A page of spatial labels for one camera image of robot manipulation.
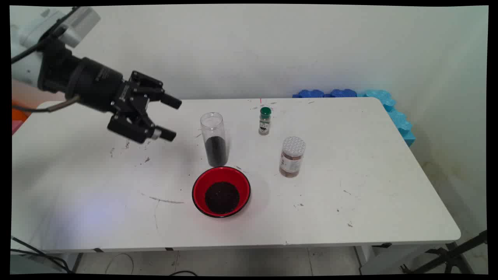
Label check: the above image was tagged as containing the black floor cable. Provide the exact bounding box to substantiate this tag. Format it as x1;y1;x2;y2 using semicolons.
11;236;74;273

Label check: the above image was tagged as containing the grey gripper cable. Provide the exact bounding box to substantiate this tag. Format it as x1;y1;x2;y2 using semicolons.
12;95;81;114

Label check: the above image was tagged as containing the white table leg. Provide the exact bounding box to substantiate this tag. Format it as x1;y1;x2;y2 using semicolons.
355;245;428;275

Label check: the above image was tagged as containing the light blue foam mat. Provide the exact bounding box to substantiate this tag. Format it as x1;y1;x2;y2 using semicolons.
357;89;416;147

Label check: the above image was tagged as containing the black seeds pile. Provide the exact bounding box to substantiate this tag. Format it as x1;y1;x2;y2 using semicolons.
205;182;240;215

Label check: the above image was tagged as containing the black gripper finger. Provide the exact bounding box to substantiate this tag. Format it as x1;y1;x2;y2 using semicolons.
107;105;177;144
130;71;182;110

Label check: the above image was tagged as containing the white lid brown spice jar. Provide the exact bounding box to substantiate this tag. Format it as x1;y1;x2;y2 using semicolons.
279;136;306;178

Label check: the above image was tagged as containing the black tripod stand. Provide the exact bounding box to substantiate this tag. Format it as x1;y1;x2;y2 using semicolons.
401;230;487;274

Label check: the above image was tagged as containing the small green cap spice bottle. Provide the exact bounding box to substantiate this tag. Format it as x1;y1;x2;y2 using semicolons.
258;107;272;136

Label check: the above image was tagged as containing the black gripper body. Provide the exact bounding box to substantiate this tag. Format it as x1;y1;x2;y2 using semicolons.
38;38;151;115

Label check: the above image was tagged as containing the red bowl with black rim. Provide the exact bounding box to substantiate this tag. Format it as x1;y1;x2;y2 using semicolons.
192;166;251;218

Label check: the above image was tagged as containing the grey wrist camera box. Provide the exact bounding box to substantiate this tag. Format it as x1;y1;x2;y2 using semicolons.
58;7;102;48

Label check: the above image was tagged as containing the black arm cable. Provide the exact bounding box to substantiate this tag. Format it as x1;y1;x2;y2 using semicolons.
11;7;80;65

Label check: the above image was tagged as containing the clear jar with black seeds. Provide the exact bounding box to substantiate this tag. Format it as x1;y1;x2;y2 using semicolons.
200;112;228;167

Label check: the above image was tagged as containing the orange and pink object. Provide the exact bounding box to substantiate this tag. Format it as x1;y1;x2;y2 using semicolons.
12;101;30;135

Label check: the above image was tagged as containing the thin floor wire loop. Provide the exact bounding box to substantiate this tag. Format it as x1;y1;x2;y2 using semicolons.
104;253;135;275

